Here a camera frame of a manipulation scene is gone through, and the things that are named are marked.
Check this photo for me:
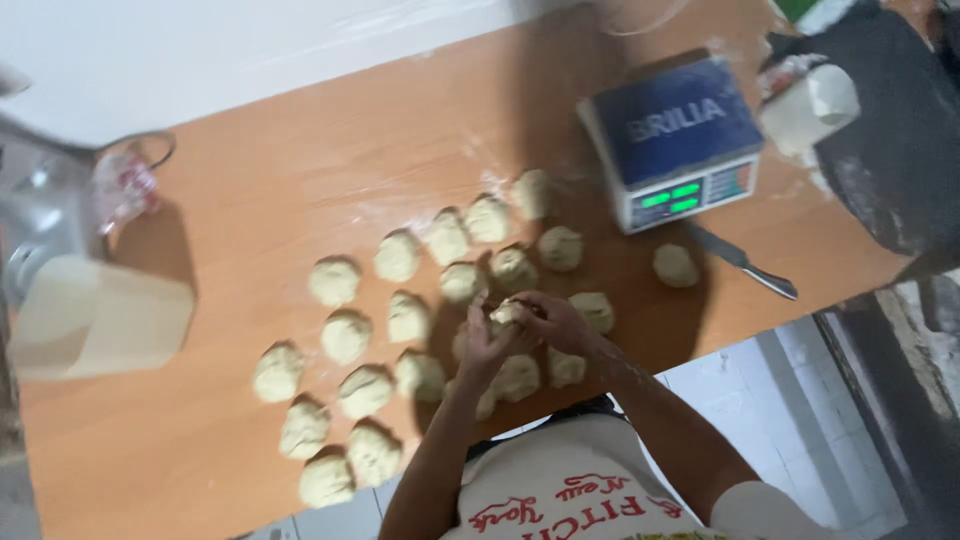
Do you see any large black tray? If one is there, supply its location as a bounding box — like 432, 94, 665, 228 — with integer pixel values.
763, 0, 960, 258

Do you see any person's right hand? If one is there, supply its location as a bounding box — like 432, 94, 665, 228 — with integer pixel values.
508, 290, 603, 358

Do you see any digital scale with blue platform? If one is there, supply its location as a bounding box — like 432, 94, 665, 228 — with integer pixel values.
576, 54, 768, 236

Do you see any silver metal appliance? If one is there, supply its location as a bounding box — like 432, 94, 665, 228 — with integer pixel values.
0, 138, 102, 305

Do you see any person's left hand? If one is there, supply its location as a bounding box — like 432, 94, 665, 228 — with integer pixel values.
456, 294, 528, 378

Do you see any thin white cord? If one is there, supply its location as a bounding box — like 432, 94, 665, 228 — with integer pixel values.
598, 0, 695, 39

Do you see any batch of dough balls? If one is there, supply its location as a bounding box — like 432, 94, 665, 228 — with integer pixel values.
252, 168, 702, 510

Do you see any white shirt with red print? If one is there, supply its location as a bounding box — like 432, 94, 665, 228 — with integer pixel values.
441, 411, 830, 540

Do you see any large white dough mass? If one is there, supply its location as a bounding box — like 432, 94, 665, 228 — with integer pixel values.
756, 63, 863, 157

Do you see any white plastic container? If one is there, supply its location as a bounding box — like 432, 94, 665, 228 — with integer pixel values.
6, 253, 198, 382

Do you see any dark metal stand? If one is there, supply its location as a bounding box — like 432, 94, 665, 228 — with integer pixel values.
813, 268, 960, 540

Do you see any steel knife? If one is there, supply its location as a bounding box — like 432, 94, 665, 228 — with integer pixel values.
684, 220, 801, 302

